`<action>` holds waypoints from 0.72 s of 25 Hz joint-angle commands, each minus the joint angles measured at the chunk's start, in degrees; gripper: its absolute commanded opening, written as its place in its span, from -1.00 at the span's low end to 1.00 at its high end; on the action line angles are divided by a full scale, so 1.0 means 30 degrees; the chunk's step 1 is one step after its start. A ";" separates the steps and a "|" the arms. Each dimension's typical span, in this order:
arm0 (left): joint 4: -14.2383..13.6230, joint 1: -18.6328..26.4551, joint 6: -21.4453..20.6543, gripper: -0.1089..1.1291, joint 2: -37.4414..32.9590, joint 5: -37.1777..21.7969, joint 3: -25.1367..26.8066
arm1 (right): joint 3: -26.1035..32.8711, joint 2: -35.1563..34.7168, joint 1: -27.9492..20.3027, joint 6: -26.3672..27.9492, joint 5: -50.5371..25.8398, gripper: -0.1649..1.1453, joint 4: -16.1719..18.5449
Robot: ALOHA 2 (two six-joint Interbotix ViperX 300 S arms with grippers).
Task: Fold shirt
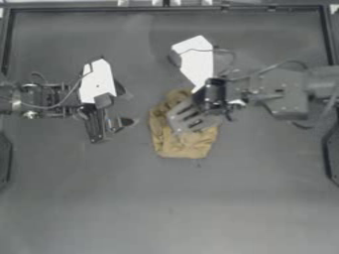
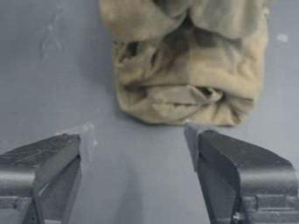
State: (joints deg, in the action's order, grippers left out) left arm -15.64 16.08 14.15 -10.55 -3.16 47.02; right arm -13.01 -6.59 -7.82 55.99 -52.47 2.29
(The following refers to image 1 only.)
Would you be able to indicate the camouflage t-shirt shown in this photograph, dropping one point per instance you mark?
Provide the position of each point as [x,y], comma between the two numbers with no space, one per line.
[186,144]

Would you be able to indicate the black rounded side post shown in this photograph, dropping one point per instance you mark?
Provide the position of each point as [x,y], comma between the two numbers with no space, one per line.
[5,162]
[333,158]

